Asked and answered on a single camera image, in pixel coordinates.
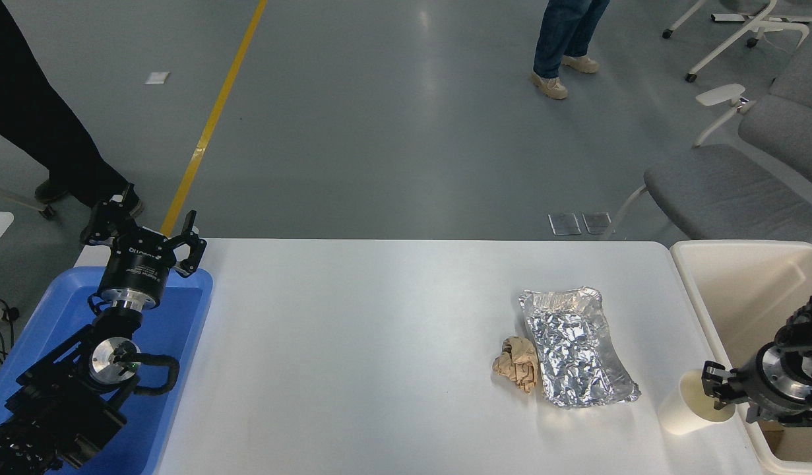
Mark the grey office chair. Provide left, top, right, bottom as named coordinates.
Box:
left=693, top=33, right=812, bottom=195
left=600, top=144, right=812, bottom=255

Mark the white paper cup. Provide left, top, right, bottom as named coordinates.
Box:
left=658, top=369, right=737, bottom=436

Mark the large pale plastic bin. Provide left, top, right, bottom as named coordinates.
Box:
left=670, top=239, right=812, bottom=475

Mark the blue plastic tray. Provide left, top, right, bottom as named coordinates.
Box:
left=0, top=266, right=214, bottom=475

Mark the black cable bundle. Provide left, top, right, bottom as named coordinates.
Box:
left=0, top=294, right=21, bottom=367

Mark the crumpled tan paper ball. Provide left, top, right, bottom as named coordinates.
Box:
left=492, top=336, right=542, bottom=395

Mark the crumpled foil tray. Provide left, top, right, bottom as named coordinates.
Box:
left=518, top=286, right=642, bottom=410

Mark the white leg with caster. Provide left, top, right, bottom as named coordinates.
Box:
left=0, top=183, right=55, bottom=220

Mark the white chair base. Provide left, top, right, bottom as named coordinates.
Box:
left=662, top=0, right=812, bottom=83

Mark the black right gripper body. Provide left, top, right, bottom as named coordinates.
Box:
left=732, top=343, right=812, bottom=418

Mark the person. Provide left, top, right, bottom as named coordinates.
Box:
left=530, top=0, right=611, bottom=101
left=0, top=0, right=144, bottom=218

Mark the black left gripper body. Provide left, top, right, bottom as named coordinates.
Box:
left=97, top=228, right=177, bottom=307

